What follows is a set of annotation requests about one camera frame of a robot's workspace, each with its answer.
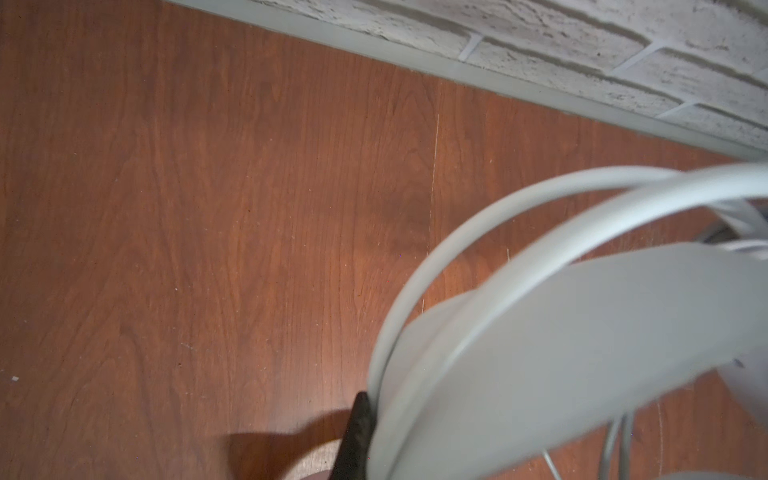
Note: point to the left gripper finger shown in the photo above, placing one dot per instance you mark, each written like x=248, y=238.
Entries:
x=353, y=452

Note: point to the white headphones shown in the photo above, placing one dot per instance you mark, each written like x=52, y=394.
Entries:
x=616, y=307

